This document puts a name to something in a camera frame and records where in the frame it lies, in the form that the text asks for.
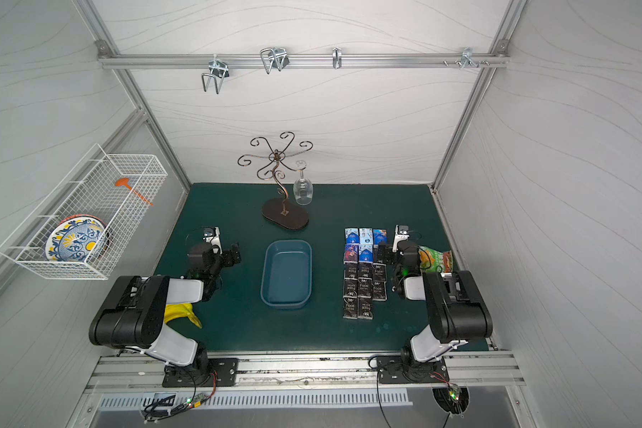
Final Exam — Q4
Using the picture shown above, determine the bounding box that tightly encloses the black Face tissue pack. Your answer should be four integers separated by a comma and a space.
343, 263, 358, 279
342, 278, 358, 298
357, 263, 374, 280
373, 245, 386, 265
372, 264, 387, 283

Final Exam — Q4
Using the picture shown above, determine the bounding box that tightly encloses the blue pocket tissue pack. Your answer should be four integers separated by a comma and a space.
373, 228, 388, 245

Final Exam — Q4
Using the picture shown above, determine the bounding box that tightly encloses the black Face pack barcode side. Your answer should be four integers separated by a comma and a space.
357, 278, 373, 299

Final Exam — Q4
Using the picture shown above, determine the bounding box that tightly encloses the dark blue tissue pack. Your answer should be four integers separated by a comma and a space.
343, 244, 360, 263

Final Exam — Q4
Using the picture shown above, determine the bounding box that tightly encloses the blue white tissue pack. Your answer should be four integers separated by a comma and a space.
344, 228, 360, 245

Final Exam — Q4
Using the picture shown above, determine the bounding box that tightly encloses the teal plastic storage box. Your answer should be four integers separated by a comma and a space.
260, 240, 312, 310

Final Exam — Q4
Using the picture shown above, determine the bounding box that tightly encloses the light blue tissue pack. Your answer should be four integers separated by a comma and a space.
358, 228, 374, 246

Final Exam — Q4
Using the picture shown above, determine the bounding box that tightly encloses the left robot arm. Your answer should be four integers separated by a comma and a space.
88, 242, 242, 379

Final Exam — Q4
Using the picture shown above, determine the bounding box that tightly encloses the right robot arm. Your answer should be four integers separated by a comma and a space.
373, 239, 493, 367

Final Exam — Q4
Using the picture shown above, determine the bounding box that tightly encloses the green snack bag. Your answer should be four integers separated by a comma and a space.
417, 246, 454, 273

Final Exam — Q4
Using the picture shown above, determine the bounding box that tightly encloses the yellow banana toy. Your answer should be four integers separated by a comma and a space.
163, 303, 203, 329

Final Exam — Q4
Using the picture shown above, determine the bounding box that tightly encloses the metal scroll cup stand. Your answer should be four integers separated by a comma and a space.
236, 131, 314, 231

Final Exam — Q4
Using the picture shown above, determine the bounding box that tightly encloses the orange plastic spoon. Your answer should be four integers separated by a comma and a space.
115, 178, 153, 206

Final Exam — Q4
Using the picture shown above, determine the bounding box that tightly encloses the blue yellow patterned plate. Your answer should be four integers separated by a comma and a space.
45, 215, 109, 262

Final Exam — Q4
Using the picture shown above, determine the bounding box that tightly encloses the white vent strip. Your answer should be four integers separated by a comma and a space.
97, 388, 413, 412

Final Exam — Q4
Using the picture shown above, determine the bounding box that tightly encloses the metal hook left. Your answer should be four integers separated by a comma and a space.
201, 55, 230, 95

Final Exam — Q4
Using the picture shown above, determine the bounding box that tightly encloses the metal hook small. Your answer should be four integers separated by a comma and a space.
332, 47, 342, 70

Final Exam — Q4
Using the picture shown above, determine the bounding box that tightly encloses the metal hook centre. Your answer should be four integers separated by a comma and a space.
260, 47, 290, 74

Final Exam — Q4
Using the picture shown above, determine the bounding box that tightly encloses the metal hook right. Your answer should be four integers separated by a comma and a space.
442, 47, 490, 70

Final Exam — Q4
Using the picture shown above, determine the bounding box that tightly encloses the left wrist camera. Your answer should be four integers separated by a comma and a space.
202, 226, 220, 246

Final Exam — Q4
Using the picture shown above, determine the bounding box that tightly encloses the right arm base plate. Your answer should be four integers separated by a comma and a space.
368, 355, 449, 384

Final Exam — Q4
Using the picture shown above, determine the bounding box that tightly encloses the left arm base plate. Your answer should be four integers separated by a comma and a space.
162, 358, 240, 388

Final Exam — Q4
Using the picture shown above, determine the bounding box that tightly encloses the white wire basket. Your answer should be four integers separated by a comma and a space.
0, 144, 168, 281

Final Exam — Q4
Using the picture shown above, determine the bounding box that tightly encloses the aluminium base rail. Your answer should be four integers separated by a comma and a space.
85, 351, 525, 394

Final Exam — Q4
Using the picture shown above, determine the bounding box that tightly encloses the aluminium top rail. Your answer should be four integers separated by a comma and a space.
98, 51, 511, 71

